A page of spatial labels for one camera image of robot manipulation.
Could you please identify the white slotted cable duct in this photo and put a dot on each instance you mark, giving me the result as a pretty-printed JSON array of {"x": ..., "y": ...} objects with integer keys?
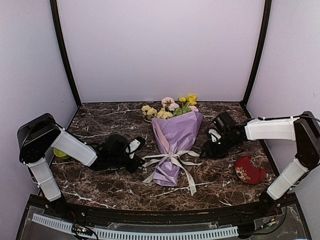
[{"x": 117, "y": 231}]

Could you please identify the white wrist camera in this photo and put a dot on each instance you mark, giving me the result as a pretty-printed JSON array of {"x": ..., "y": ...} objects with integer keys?
[
  {"x": 134, "y": 146},
  {"x": 213, "y": 134}
]

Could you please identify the yellow fuzzy poppy stem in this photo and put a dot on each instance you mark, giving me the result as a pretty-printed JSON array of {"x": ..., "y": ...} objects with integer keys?
[{"x": 189, "y": 100}]

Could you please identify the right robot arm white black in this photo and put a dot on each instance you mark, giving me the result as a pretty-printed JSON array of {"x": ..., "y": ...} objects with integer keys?
[{"x": 293, "y": 142}]

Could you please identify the red floral dish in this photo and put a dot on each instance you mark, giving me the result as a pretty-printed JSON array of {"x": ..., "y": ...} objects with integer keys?
[{"x": 250, "y": 170}]

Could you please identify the black front table rail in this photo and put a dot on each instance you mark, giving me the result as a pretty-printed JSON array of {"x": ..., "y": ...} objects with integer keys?
[{"x": 103, "y": 216}]

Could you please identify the pink purple wrapping paper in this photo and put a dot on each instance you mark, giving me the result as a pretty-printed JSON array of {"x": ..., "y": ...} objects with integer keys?
[{"x": 175, "y": 137}]

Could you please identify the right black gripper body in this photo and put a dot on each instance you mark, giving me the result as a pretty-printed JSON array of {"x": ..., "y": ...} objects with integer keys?
[{"x": 221, "y": 149}]

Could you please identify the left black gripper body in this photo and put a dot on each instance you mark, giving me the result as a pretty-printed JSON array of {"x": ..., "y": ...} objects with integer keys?
[{"x": 116, "y": 161}]

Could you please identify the pink rose flower stem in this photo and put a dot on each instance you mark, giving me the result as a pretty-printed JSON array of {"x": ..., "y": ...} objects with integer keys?
[{"x": 177, "y": 108}]

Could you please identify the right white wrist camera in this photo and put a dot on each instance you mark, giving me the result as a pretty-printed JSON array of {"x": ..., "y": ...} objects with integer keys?
[{"x": 213, "y": 134}]

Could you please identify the right black frame post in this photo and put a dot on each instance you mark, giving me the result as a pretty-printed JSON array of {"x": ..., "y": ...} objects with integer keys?
[{"x": 258, "y": 53}]

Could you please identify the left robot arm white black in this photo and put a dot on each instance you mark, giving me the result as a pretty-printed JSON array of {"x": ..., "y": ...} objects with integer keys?
[{"x": 38, "y": 136}]

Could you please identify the lime green bowl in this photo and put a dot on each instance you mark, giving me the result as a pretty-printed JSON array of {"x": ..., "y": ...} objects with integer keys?
[{"x": 59, "y": 154}]

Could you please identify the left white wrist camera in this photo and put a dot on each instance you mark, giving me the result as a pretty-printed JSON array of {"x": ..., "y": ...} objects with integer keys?
[{"x": 134, "y": 146}]

